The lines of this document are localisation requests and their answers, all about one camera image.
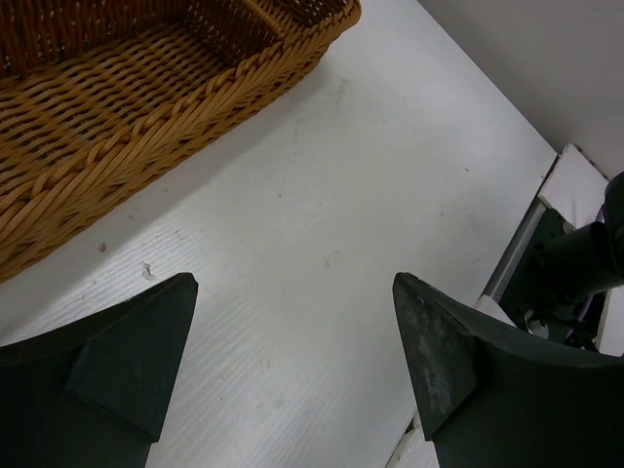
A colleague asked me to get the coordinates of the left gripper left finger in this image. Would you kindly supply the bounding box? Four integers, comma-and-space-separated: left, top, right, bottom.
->
1, 273, 198, 467

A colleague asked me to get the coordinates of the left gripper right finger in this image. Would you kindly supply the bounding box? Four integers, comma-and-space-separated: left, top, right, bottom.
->
392, 273, 623, 467

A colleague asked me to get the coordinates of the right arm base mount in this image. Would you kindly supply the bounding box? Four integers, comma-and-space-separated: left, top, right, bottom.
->
492, 209, 619, 352

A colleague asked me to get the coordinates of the brown wicker divided tray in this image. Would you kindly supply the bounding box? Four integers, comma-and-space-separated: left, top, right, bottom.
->
1, 1, 362, 280

